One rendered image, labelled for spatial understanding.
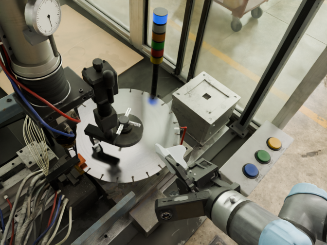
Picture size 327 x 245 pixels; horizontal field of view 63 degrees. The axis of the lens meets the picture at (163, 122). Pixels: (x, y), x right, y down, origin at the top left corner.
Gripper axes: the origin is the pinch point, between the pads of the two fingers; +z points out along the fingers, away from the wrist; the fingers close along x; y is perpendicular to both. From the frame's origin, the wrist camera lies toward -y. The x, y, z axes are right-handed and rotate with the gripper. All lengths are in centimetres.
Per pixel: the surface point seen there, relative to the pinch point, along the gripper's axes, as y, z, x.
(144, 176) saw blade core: -2.7, 5.4, -3.0
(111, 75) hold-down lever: -6.0, -6.9, 28.2
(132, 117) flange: 4.2, 19.6, 7.8
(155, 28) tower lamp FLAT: 22.3, 24.0, 29.2
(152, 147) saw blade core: 3.8, 10.6, 0.5
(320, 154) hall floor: 139, 41, -94
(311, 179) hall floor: 116, 34, -99
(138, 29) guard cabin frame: 36, 64, 26
